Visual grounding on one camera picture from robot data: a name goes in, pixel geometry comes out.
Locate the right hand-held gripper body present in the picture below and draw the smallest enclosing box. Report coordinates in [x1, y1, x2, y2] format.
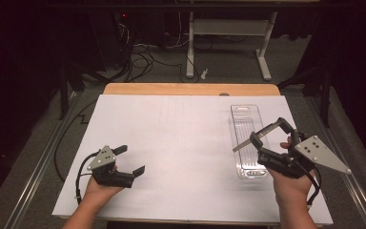
[256, 128, 353, 179]

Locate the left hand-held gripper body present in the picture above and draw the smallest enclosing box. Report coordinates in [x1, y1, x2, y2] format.
[86, 145, 136, 189]

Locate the clear plastic packaging tray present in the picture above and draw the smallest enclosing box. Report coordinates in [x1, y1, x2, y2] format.
[228, 104, 276, 180]

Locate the person's left hand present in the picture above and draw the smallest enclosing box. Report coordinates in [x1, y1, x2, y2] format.
[81, 176, 125, 208]

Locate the person's right hand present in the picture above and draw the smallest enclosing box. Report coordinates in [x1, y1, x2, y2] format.
[266, 136, 317, 205]

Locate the white board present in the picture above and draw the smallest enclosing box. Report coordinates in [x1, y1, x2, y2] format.
[51, 94, 334, 225]

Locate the black stand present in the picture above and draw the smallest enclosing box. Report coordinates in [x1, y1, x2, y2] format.
[56, 60, 109, 121]
[277, 63, 333, 129]

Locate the dark computer tower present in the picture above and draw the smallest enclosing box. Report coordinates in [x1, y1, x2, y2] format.
[89, 10, 134, 72]

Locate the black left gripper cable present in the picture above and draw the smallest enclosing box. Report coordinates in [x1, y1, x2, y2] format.
[74, 152, 102, 205]

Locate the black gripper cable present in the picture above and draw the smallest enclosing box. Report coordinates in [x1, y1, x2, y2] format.
[74, 152, 102, 205]
[301, 165, 323, 207]

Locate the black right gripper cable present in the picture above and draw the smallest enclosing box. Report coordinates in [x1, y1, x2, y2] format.
[301, 165, 323, 207]

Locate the black floor cable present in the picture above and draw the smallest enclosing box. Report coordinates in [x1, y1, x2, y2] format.
[53, 98, 99, 184]

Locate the metal floor rail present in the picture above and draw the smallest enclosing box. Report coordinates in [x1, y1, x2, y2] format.
[304, 94, 366, 229]
[4, 91, 84, 229]

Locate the tangle of floor cables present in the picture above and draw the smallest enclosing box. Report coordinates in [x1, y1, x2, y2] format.
[117, 18, 201, 84]

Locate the white metal stand frame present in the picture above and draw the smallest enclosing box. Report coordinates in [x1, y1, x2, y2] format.
[185, 10, 279, 82]

